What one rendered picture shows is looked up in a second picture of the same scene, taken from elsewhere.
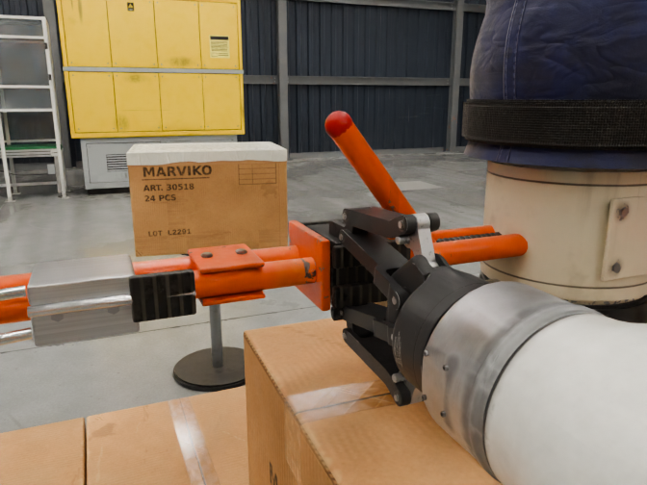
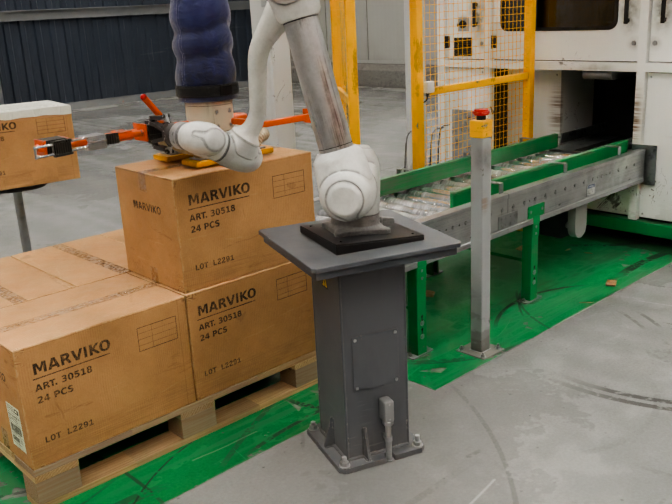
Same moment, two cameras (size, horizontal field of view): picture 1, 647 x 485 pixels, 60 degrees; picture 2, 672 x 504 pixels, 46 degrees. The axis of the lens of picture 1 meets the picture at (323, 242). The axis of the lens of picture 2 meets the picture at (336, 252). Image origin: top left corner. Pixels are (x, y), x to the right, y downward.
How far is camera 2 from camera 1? 2.37 m
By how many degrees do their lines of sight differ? 20
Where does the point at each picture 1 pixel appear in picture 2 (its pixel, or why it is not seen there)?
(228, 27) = not seen: outside the picture
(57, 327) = (92, 146)
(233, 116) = not seen: outside the picture
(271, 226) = (66, 163)
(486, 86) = (179, 82)
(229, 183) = (30, 133)
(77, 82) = not seen: outside the picture
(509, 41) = (182, 72)
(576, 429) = (184, 131)
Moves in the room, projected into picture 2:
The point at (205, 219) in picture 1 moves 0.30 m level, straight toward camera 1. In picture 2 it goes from (15, 163) to (29, 171)
